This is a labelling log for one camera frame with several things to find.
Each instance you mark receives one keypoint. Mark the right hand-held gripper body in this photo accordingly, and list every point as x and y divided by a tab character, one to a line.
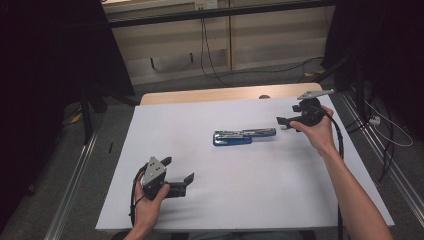
311	111

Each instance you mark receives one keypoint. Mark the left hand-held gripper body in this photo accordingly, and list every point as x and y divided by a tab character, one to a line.
155	173

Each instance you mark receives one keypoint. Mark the blue stapler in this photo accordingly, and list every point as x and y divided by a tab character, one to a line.
233	140

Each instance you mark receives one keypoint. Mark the person's right hand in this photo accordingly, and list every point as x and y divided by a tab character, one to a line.
320	136

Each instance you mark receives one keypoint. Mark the person's left hand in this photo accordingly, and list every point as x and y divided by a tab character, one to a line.
146	210

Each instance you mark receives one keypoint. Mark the brown table grommet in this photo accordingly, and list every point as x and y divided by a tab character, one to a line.
264	97

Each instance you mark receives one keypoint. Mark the small black floor piece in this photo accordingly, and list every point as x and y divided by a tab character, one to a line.
110	148

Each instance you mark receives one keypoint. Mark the white table sheet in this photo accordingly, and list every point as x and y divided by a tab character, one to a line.
233	186

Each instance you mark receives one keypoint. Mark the white power adapter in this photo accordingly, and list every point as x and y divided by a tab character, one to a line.
375	120

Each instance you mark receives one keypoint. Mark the wooden table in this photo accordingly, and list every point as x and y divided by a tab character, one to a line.
200	95

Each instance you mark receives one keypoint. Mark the black stand leg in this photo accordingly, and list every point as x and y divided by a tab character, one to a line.
87	116

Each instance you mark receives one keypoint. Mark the black curtain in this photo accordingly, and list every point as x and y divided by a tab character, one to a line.
40	66
383	40

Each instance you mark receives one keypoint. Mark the aluminium floor rail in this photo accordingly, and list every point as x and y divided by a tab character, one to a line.
393	173
70	190

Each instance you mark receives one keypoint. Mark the black wall bracket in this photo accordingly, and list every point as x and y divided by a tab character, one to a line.
152	63
191	57

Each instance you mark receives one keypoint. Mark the long wall ledge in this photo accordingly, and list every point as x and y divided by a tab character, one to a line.
233	12

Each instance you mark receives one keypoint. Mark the white wall socket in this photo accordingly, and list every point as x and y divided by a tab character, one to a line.
206	4

